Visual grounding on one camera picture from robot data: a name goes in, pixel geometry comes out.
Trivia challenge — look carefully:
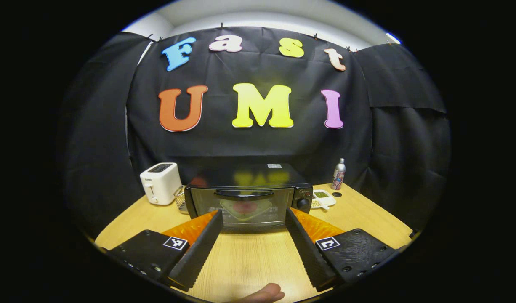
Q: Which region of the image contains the cream square plate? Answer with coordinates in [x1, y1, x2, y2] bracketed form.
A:
[219, 198, 272, 222]

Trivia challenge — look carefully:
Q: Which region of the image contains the silver printed bottle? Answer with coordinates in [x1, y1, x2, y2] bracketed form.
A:
[331, 158, 347, 191]

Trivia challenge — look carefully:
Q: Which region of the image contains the white toaster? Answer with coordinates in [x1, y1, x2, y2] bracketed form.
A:
[139, 162, 183, 206]

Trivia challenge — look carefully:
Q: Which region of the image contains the black backdrop cloth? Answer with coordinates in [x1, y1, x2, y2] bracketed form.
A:
[58, 26, 452, 240]

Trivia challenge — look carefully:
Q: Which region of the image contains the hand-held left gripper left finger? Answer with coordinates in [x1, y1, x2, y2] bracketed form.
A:
[108, 209, 223, 292]

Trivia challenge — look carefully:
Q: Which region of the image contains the wire mesh basket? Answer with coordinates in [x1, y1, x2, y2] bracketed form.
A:
[173, 186, 189, 215]

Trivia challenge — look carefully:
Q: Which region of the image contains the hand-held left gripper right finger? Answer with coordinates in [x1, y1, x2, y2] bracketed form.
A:
[285, 207, 404, 292]

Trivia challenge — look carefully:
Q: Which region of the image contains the white divided snack tray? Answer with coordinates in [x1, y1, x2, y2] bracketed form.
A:
[310, 189, 337, 210]

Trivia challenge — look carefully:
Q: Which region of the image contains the black electric oven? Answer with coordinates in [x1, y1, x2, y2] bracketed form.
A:
[184, 163, 314, 230]

